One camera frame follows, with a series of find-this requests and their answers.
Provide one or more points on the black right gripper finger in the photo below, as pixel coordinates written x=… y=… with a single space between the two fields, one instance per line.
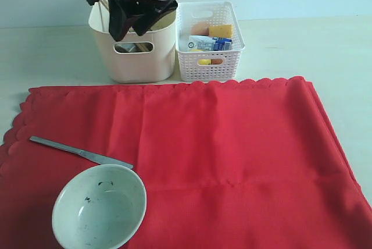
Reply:
x=152 y=16
x=122 y=16

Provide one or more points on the stainless steel cup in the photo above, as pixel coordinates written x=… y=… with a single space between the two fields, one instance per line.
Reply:
x=125 y=48

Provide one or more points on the small milk carton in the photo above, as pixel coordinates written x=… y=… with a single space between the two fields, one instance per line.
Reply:
x=206 y=43

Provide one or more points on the brown egg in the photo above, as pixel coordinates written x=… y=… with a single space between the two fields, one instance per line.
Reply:
x=201 y=28

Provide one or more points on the yellow lemon with sticker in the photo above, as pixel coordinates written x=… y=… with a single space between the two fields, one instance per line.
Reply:
x=202 y=61

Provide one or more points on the yellow cheese wedge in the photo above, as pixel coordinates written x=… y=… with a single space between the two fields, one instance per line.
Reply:
x=221 y=31

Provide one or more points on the orange fried nugget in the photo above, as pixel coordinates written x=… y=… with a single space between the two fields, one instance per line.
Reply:
x=216 y=61

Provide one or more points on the metal table knife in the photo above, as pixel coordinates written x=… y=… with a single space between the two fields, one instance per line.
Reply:
x=93 y=157

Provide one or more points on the red scalloped table cloth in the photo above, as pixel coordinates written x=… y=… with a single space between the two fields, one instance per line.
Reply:
x=251 y=164

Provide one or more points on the pale green ceramic bowl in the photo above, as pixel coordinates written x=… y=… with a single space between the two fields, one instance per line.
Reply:
x=101 y=207

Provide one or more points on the cream plastic tub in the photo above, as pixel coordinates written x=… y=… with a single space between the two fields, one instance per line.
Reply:
x=141 y=67

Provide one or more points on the white perforated plastic basket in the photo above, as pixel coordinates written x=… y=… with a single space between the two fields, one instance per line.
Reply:
x=214 y=13

